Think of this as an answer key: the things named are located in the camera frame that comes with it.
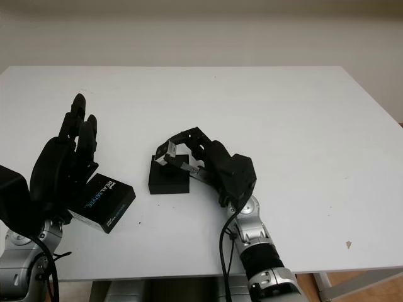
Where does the small silver cube camera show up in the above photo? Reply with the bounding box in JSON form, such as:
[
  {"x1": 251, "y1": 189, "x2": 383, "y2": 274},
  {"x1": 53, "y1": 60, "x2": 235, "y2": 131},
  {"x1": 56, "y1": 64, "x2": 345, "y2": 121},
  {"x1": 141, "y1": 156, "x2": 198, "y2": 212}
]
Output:
[{"x1": 154, "y1": 140, "x2": 177, "y2": 166}]

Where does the black RealSense box lid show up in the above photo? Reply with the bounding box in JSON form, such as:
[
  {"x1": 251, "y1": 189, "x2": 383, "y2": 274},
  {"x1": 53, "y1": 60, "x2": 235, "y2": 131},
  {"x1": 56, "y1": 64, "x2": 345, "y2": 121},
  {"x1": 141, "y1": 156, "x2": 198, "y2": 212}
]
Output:
[{"x1": 67, "y1": 172, "x2": 137, "y2": 235}]

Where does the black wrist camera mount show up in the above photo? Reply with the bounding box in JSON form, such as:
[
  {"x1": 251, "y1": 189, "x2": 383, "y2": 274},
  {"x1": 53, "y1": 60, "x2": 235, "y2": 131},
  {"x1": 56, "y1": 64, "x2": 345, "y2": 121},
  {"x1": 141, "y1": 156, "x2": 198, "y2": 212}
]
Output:
[
  {"x1": 0, "y1": 165, "x2": 42, "y2": 242},
  {"x1": 220, "y1": 153, "x2": 258, "y2": 208}
]

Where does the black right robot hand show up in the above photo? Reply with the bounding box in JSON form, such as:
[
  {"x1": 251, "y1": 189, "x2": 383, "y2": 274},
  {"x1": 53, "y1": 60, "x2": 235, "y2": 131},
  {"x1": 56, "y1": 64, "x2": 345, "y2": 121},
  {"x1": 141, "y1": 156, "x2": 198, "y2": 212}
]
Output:
[{"x1": 163, "y1": 126, "x2": 236, "y2": 208}]

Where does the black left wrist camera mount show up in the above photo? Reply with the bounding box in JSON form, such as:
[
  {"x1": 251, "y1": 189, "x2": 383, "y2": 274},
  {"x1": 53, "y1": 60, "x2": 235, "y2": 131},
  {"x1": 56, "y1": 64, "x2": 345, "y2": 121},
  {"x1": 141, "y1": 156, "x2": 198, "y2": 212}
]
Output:
[{"x1": 0, "y1": 165, "x2": 42, "y2": 242}]

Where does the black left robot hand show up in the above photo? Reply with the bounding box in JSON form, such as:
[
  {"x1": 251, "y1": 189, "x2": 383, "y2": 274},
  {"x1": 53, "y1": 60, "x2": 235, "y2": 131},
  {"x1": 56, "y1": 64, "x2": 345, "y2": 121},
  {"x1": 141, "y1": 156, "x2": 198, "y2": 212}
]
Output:
[{"x1": 28, "y1": 93, "x2": 99, "y2": 221}]

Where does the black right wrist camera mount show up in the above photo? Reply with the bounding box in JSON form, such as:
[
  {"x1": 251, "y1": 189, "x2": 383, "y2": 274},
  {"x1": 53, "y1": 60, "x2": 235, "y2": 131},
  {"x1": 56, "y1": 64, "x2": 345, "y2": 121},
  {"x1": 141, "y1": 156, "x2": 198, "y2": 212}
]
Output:
[{"x1": 220, "y1": 153, "x2": 258, "y2": 208}]

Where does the grey robot torso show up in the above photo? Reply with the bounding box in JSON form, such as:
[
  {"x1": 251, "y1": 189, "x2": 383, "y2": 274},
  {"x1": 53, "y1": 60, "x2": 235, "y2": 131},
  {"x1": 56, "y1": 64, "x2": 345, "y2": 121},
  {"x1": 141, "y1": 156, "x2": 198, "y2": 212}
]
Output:
[{"x1": 91, "y1": 276, "x2": 253, "y2": 302}]

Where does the white table leg frame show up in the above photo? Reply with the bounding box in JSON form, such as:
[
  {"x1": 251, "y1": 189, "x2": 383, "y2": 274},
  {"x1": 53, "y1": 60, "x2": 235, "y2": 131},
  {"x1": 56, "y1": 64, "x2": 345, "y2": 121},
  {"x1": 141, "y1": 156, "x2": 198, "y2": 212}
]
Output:
[{"x1": 313, "y1": 271, "x2": 403, "y2": 302}]

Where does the black foam-lined box base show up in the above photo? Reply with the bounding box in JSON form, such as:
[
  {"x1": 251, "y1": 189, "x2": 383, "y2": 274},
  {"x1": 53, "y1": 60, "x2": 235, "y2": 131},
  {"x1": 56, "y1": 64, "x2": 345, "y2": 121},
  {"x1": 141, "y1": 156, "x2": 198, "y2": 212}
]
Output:
[{"x1": 147, "y1": 154, "x2": 191, "y2": 195}]

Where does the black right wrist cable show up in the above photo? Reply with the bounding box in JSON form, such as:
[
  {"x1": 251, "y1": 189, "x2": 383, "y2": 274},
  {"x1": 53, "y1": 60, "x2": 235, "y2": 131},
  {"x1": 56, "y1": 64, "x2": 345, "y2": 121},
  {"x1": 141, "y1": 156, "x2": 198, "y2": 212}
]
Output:
[{"x1": 219, "y1": 201, "x2": 249, "y2": 302}]

